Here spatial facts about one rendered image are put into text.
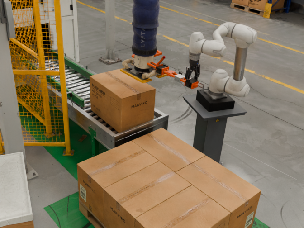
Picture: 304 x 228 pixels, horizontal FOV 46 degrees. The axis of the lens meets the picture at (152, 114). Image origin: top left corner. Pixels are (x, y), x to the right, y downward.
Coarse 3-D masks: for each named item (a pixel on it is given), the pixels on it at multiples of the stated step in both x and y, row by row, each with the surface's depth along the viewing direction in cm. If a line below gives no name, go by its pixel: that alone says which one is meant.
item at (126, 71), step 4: (124, 68) 340; (128, 68) 339; (124, 72) 334; (128, 72) 332; (132, 76) 327; (136, 76) 325; (140, 76) 325; (140, 80) 320; (144, 80) 320; (148, 80) 321
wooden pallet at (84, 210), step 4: (80, 200) 328; (80, 204) 331; (84, 204) 324; (80, 208) 334; (84, 208) 326; (84, 212) 329; (88, 212) 324; (88, 216) 327; (92, 216) 329; (92, 220) 324; (96, 220) 325; (92, 224) 323; (96, 224) 320; (100, 224) 321
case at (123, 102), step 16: (96, 80) 364; (112, 80) 366; (128, 80) 368; (96, 96) 372; (112, 96) 345; (128, 96) 337; (144, 96) 349; (96, 112) 382; (112, 112) 354; (128, 112) 345; (144, 112) 359; (128, 128) 354
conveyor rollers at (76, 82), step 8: (48, 64) 500; (56, 64) 498; (72, 72) 478; (56, 80) 455; (72, 80) 460; (80, 80) 458; (88, 80) 457; (56, 88) 438; (72, 88) 435; (80, 88) 440; (88, 88) 438; (80, 96) 422; (88, 96) 420; (88, 104) 402; (88, 112) 392; (112, 128) 363
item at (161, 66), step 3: (156, 66) 313; (159, 66) 315; (162, 66) 316; (165, 66) 316; (168, 66) 313; (156, 69) 315; (159, 69) 310; (162, 69) 309; (165, 69) 311; (168, 69) 314; (159, 72) 312; (162, 72) 311
